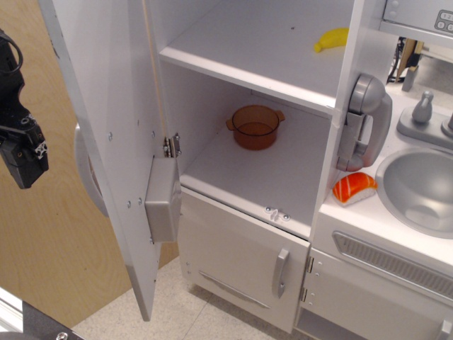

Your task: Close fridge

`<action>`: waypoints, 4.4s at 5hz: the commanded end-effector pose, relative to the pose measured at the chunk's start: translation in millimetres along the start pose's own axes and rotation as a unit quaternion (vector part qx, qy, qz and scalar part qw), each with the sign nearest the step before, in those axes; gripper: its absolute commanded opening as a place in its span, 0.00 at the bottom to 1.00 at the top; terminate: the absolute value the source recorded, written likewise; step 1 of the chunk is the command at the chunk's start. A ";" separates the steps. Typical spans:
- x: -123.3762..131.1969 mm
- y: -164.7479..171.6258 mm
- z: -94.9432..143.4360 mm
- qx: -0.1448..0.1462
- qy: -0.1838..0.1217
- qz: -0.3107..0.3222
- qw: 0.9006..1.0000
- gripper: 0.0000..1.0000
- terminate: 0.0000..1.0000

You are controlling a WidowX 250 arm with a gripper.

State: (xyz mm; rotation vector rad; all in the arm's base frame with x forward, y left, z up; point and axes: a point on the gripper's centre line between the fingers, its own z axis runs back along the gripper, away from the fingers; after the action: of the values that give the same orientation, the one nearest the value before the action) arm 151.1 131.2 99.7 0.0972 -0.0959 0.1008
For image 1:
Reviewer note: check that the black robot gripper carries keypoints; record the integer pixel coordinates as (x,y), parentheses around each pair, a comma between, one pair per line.
(25,164)

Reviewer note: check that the white toy fridge door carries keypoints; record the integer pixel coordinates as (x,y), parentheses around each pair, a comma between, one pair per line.
(105,53)

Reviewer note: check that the white toy fridge cabinet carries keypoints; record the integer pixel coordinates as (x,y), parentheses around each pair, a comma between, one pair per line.
(260,101)

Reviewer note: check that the grey ice dispenser box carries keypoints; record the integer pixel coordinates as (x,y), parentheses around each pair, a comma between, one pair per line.
(163,200)

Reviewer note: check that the silver door hinge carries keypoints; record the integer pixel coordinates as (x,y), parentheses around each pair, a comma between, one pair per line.
(171,146)

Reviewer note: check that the orange transparent toy pot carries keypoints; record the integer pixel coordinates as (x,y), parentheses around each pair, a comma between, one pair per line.
(255,127)

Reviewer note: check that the white lower freezer door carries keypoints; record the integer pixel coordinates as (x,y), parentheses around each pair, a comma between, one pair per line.
(233,255)

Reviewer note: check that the salmon sushi toy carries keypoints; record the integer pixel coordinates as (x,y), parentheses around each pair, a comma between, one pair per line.
(354,188)

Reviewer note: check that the yellow toy banana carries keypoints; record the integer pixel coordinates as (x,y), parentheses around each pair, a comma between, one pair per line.
(336,37)

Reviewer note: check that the grey toy telephone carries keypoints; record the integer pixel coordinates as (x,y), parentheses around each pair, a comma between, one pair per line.
(367,124)

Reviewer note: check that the white oven door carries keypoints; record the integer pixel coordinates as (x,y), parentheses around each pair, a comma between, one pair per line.
(344,301)

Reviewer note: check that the grey toy sink basin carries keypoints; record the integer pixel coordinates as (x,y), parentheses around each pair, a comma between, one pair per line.
(415,186)

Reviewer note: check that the grey toy faucet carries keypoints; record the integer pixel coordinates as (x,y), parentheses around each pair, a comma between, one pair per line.
(422,126)

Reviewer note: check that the grey toy microwave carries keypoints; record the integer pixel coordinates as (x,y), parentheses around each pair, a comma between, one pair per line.
(427,21)

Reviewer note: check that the grey fridge door handle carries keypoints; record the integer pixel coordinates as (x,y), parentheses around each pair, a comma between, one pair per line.
(86,171)

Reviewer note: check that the black metal base frame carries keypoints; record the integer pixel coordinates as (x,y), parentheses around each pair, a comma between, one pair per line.
(20,320)

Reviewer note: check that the grey freezer door handle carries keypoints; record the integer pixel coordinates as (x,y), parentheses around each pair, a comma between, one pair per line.
(278,284)

